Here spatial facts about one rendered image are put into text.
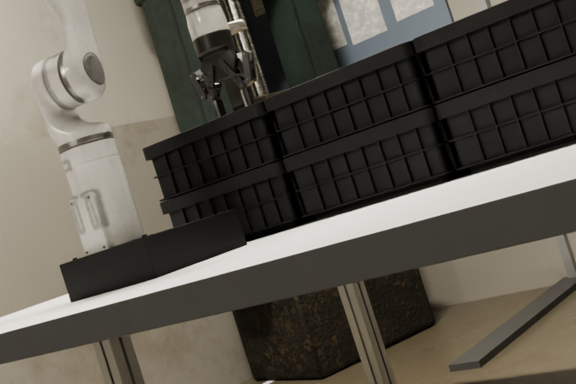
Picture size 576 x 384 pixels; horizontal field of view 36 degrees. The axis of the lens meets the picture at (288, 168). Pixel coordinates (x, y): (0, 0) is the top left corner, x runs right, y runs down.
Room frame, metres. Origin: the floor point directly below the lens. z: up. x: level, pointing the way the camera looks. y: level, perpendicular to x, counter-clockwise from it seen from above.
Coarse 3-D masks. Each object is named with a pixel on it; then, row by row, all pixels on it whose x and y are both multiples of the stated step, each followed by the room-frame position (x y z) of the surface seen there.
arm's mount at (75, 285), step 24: (216, 216) 1.43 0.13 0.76; (144, 240) 1.30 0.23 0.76; (168, 240) 1.34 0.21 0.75; (192, 240) 1.38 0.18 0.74; (216, 240) 1.42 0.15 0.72; (240, 240) 1.46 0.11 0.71; (72, 264) 1.41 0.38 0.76; (96, 264) 1.38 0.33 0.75; (120, 264) 1.35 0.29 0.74; (144, 264) 1.31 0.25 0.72; (168, 264) 1.33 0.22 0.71; (192, 264) 1.36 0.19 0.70; (72, 288) 1.42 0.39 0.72; (96, 288) 1.39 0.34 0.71; (120, 288) 1.36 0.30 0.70
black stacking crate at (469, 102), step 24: (528, 72) 1.29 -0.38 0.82; (552, 72) 1.27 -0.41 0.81; (480, 96) 1.33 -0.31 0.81; (504, 96) 1.32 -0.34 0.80; (528, 96) 1.31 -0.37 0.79; (552, 96) 1.29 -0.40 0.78; (456, 120) 1.37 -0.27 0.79; (480, 120) 1.35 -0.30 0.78; (504, 120) 1.33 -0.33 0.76; (528, 120) 1.31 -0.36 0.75; (552, 120) 1.30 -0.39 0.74; (456, 144) 1.38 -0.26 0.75; (480, 144) 1.36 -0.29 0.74; (504, 144) 1.34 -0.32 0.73; (528, 144) 1.32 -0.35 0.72; (552, 144) 1.31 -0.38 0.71; (480, 168) 1.37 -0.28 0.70
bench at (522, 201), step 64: (448, 192) 1.06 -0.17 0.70; (512, 192) 0.73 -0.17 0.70; (256, 256) 1.01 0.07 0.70; (320, 256) 0.83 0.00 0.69; (384, 256) 0.78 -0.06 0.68; (448, 256) 0.75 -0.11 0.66; (0, 320) 1.69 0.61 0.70; (64, 320) 1.07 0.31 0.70; (128, 320) 1.00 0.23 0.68; (192, 320) 0.94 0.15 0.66
